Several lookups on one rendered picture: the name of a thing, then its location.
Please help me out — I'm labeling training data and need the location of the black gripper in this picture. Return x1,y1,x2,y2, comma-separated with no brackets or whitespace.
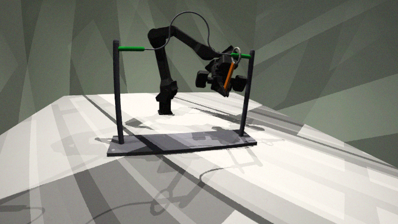
195,65,247,97

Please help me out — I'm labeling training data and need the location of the orange handle with grey loop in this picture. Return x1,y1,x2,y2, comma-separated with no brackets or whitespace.
224,47,241,91

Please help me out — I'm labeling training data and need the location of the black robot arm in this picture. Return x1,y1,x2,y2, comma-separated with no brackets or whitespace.
147,25,234,115

